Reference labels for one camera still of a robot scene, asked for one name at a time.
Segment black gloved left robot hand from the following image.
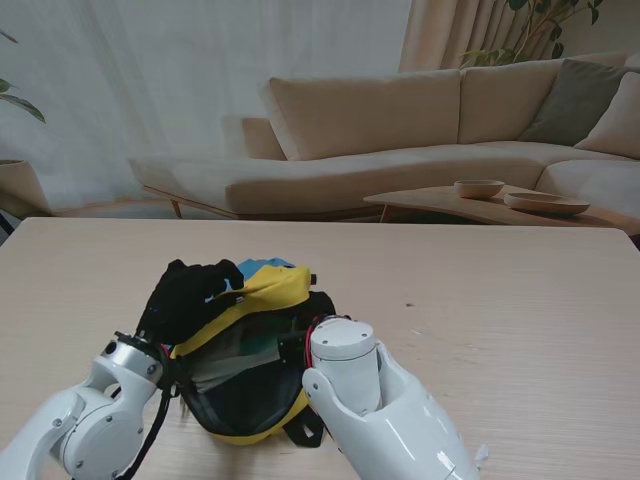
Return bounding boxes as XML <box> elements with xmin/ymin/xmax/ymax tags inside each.
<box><xmin>135</xmin><ymin>258</ymin><xmax>246</xmax><ymax>347</ymax></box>

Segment teal and white cover book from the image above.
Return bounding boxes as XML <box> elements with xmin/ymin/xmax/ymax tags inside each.
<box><xmin>237</xmin><ymin>333</ymin><xmax>281</xmax><ymax>361</ymax></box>

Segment yellow and blue school bag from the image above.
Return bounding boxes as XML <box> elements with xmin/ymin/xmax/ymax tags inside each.
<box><xmin>137</xmin><ymin>257</ymin><xmax>339</xmax><ymax>449</ymax></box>

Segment beige plant pot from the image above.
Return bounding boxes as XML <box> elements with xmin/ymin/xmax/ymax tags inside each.
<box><xmin>0</xmin><ymin>158</ymin><xmax>52</xmax><ymax>217</ymax></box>

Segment sheer white curtain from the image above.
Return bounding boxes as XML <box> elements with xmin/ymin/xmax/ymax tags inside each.
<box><xmin>0</xmin><ymin>0</ymin><xmax>416</xmax><ymax>217</ymax></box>

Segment pale green leafy plant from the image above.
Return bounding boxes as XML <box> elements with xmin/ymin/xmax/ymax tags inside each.
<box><xmin>0</xmin><ymin>27</ymin><xmax>47</xmax><ymax>125</ymax></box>

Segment beige sofa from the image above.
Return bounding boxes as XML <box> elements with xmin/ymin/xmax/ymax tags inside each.
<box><xmin>128</xmin><ymin>52</ymin><xmax>640</xmax><ymax>222</ymax></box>

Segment wooden coffee table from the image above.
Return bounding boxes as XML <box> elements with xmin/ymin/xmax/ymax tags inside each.
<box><xmin>363</xmin><ymin>183</ymin><xmax>640</xmax><ymax>237</ymax></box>

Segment small deep wooden bowl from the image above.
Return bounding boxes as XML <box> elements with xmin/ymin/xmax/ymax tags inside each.
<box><xmin>453</xmin><ymin>178</ymin><xmax>506</xmax><ymax>200</ymax></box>

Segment wide shallow wooden bowl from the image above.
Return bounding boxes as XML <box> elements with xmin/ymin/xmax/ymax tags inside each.
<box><xmin>502</xmin><ymin>191</ymin><xmax>592</xmax><ymax>217</ymax></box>

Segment beige curtain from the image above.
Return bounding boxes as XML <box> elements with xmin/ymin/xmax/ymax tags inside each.
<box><xmin>398</xmin><ymin>0</ymin><xmax>640</xmax><ymax>74</ymax></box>

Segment grey cushion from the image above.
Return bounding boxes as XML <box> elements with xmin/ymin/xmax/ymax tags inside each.
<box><xmin>519</xmin><ymin>58</ymin><xmax>640</xmax><ymax>146</ymax></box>

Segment tall green leafy plant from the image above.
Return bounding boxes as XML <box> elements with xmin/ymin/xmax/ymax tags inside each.
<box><xmin>459</xmin><ymin>0</ymin><xmax>606</xmax><ymax>69</ymax></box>

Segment beige cushion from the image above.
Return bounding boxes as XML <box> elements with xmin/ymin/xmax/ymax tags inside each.
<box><xmin>574</xmin><ymin>71</ymin><xmax>640</xmax><ymax>161</ymax></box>

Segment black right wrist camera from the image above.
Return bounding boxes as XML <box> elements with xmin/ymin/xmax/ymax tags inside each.
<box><xmin>277</xmin><ymin>329</ymin><xmax>309</xmax><ymax>372</ymax></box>

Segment red black left arm cables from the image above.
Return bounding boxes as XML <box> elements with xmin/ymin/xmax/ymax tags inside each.
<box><xmin>119</xmin><ymin>342</ymin><xmax>184</xmax><ymax>480</ymax></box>

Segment red black arm cables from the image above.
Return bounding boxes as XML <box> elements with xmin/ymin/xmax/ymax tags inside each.
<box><xmin>302</xmin><ymin>314</ymin><xmax>351</xmax><ymax>371</ymax></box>
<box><xmin>119</xmin><ymin>342</ymin><xmax>184</xmax><ymax>480</ymax></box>

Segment red black right arm cables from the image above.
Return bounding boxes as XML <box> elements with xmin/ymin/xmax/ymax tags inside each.
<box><xmin>302</xmin><ymin>314</ymin><xmax>351</xmax><ymax>371</ymax></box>

